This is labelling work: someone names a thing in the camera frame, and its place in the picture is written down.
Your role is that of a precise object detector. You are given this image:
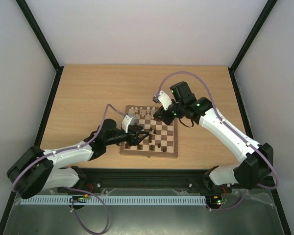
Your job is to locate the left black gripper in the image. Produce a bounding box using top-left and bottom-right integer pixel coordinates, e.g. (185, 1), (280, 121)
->
(105, 124), (149, 146)

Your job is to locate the wooden chess board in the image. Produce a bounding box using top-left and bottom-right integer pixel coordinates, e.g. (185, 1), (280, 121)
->
(120, 105), (178, 158)

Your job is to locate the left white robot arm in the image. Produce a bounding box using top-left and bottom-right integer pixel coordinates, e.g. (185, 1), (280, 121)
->
(6, 117), (149, 199)

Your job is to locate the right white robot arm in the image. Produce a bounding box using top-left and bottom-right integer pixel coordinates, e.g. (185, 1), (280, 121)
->
(153, 81), (273, 192)

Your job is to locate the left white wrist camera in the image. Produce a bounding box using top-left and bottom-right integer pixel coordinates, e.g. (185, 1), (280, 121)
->
(121, 114), (137, 133)

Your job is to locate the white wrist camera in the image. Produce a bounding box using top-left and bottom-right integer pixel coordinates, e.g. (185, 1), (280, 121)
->
(121, 114), (137, 133)
(152, 90), (172, 111)

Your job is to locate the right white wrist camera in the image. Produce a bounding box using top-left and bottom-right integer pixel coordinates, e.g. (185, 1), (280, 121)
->
(152, 90), (172, 111)

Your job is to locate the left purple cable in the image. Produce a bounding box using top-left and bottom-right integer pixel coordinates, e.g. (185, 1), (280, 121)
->
(12, 104), (110, 234)

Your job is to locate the purple cable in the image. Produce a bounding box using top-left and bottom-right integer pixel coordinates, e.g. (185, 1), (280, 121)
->
(12, 104), (110, 234)
(158, 71), (280, 212)

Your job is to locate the black aluminium frame rail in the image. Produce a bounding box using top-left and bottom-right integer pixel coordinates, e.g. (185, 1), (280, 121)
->
(41, 168), (272, 190)

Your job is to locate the white slotted cable duct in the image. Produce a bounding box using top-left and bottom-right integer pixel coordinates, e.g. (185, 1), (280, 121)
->
(20, 195), (206, 206)

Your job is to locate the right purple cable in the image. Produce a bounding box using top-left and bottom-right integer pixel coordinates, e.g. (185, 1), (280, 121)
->
(158, 71), (280, 212)

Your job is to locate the right black frame post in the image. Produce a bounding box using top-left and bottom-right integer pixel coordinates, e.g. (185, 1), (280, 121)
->
(229, 0), (278, 71)

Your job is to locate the black frame post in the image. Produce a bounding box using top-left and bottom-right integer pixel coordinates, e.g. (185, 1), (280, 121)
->
(229, 0), (278, 71)
(15, 0), (64, 71)

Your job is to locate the left black frame post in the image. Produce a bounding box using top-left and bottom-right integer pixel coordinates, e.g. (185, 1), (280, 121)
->
(15, 0), (64, 71)

